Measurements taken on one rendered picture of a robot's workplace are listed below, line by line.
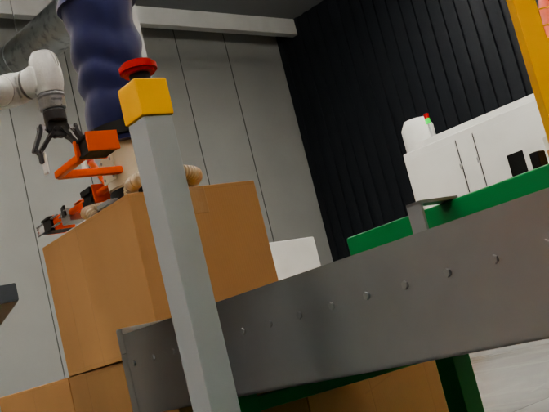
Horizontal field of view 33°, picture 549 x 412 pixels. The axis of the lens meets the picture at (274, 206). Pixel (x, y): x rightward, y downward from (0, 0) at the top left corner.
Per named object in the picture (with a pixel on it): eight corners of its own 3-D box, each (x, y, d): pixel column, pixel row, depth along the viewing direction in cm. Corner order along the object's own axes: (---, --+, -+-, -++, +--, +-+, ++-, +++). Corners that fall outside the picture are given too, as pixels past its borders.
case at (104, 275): (288, 319, 251) (253, 179, 257) (162, 347, 227) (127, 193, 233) (183, 351, 298) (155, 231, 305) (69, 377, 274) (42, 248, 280)
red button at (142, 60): (167, 76, 167) (162, 55, 168) (133, 77, 163) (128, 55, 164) (149, 90, 173) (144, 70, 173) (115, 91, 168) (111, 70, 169)
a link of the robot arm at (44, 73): (72, 92, 311) (40, 104, 315) (63, 49, 313) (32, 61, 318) (54, 87, 301) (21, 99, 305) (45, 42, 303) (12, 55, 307)
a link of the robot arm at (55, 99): (68, 89, 307) (72, 106, 306) (58, 99, 314) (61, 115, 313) (42, 90, 301) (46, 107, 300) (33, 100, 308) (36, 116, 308)
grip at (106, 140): (121, 148, 230) (116, 129, 231) (89, 150, 225) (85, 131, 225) (106, 158, 236) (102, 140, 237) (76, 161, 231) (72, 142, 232)
